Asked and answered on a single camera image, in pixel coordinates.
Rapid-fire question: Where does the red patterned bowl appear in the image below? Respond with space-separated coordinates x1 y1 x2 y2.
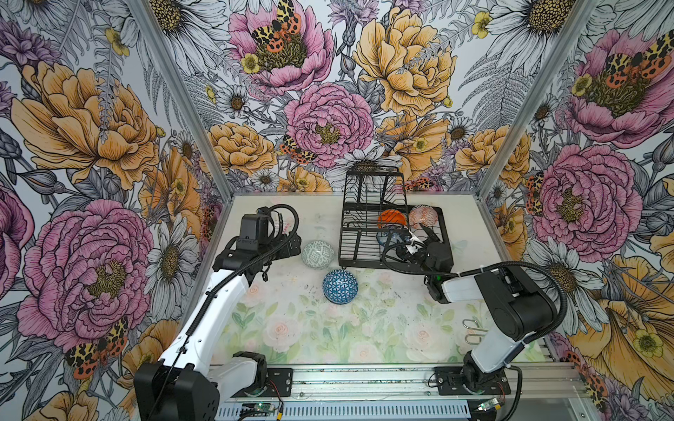
408 205 439 229

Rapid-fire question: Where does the black wire dish rack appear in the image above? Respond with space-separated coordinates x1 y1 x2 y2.
338 166 454 275

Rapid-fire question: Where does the green patterned bowl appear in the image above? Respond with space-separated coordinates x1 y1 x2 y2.
300 240 335 270

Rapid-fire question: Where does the blue floral bowl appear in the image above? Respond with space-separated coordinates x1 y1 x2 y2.
376 229 412 247

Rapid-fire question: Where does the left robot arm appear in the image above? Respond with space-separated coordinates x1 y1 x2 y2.
133 205 301 420

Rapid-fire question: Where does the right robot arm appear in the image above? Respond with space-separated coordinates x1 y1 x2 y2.
380 233 569 394

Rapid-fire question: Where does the blue geometric bowl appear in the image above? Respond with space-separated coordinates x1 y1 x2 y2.
322 269 359 305

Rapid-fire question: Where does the green circuit board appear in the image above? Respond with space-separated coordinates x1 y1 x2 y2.
239 403 282 420

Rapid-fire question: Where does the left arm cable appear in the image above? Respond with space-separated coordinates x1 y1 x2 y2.
144 203 300 421

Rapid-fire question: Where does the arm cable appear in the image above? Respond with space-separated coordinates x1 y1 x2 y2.
144 203 300 421
380 230 569 346

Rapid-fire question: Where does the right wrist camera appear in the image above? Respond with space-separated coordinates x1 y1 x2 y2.
405 234 425 254

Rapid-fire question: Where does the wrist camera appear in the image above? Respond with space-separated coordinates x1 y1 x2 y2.
236 212 272 252
405 234 425 254

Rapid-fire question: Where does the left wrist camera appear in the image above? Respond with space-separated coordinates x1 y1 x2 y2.
236 212 272 252

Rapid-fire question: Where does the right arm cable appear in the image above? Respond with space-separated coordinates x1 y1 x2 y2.
380 230 569 346

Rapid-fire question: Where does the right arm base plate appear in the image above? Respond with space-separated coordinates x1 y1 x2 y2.
433 366 511 396

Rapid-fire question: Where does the aluminium rail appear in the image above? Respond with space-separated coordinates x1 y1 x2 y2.
210 362 586 403

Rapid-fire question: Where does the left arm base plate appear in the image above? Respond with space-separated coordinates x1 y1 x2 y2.
234 368 294 398

